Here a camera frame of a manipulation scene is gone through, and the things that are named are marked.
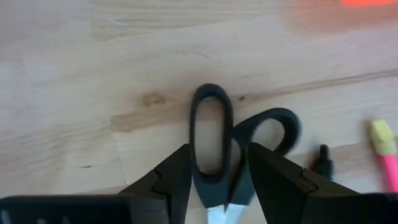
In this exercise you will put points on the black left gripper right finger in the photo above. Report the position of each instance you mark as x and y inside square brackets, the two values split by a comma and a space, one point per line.
[280, 186]

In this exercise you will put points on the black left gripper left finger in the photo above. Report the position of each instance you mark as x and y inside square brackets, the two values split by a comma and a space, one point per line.
[174, 186]

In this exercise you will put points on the pink pencil with yellow eraser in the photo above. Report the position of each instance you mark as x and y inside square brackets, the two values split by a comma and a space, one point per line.
[390, 171]

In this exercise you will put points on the pen with black rubber grip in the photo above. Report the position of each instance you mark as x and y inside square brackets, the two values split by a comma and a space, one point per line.
[324, 163]

